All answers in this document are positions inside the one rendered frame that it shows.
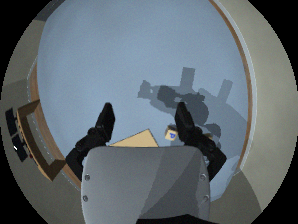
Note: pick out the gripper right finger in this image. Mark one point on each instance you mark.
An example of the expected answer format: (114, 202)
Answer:
(192, 136)

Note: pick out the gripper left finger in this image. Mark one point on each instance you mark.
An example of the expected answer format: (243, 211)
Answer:
(97, 136)

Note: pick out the tan flat mat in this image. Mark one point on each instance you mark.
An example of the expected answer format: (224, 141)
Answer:
(142, 139)

